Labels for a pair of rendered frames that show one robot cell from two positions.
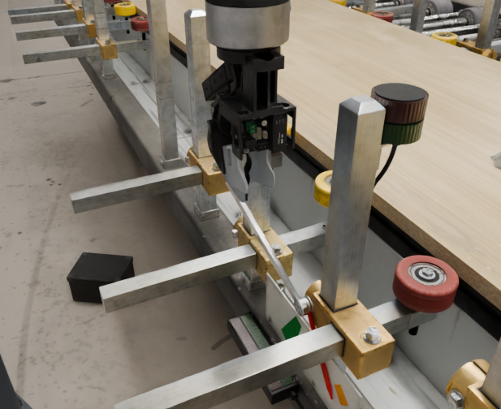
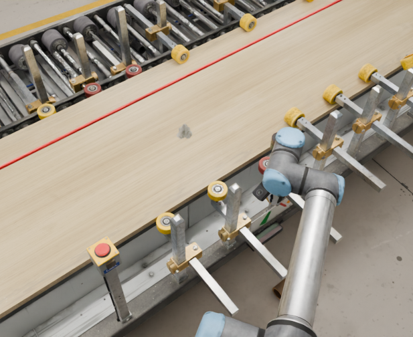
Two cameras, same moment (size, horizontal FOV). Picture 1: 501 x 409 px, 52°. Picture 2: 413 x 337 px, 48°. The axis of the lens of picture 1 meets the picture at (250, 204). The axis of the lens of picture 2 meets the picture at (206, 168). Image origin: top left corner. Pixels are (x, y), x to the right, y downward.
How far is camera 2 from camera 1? 1.75 m
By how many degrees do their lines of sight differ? 72
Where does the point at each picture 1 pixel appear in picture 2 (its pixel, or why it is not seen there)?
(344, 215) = not seen: hidden behind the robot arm
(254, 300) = (240, 241)
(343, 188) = not seen: hidden behind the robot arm
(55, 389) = not seen: outside the picture
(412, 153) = (183, 164)
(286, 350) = (301, 202)
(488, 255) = (251, 148)
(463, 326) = (252, 168)
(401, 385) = (250, 198)
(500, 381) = (328, 145)
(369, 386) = (254, 208)
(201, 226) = (193, 275)
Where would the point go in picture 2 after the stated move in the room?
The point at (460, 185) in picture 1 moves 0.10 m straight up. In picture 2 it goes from (207, 150) to (207, 135)
